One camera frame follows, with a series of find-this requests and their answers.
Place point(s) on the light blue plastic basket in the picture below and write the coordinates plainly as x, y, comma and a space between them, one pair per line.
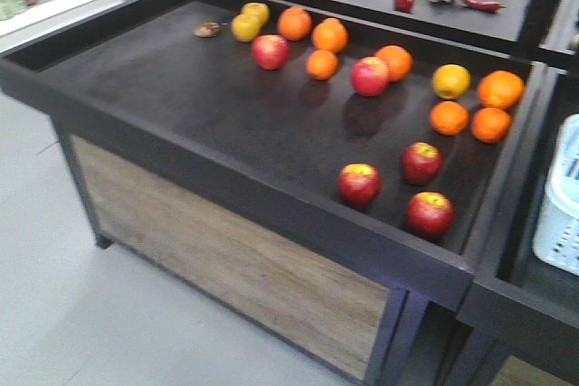
556, 236

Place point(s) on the small orange right lower left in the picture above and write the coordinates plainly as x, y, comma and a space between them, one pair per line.
449, 118

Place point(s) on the orange tangerine knobbed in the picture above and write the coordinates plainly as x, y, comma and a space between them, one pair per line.
330, 35
294, 24

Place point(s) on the red chili pepper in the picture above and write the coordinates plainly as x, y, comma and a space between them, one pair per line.
483, 6

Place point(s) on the dark red apple back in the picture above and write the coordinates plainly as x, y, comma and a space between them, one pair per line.
420, 163

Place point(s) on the yellow citrus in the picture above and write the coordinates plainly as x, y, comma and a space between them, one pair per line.
260, 10
245, 27

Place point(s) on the large orange far right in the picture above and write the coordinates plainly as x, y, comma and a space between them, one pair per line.
500, 89

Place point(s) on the pink red apple middle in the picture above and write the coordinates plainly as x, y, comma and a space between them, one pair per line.
370, 76

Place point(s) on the pink red apple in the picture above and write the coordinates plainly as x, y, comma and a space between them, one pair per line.
370, 76
270, 51

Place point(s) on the yellow citrus back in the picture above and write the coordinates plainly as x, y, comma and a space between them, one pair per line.
260, 10

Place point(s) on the orange behind middle apple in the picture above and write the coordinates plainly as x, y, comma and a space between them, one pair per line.
398, 60

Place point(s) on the small orange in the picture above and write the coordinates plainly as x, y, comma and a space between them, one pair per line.
321, 64
490, 125
449, 118

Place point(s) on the yellow citrus front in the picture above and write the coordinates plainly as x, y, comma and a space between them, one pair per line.
245, 27

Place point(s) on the orange tangerine knobbed left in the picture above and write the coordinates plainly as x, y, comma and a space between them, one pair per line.
294, 24

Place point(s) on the yellow orange right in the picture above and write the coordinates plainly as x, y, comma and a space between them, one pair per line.
450, 81

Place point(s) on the dark red apple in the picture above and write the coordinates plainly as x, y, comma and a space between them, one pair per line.
429, 215
420, 163
358, 184

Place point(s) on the dark red apple front left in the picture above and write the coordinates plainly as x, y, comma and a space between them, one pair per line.
358, 184

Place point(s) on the dark red apple front right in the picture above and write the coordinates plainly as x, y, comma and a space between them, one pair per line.
429, 215

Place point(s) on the small orange middle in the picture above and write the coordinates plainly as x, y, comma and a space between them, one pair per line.
321, 64

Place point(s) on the pink red apple left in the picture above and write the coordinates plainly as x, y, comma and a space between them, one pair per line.
270, 51

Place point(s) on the red bell pepper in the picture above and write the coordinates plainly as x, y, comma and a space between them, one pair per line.
403, 6

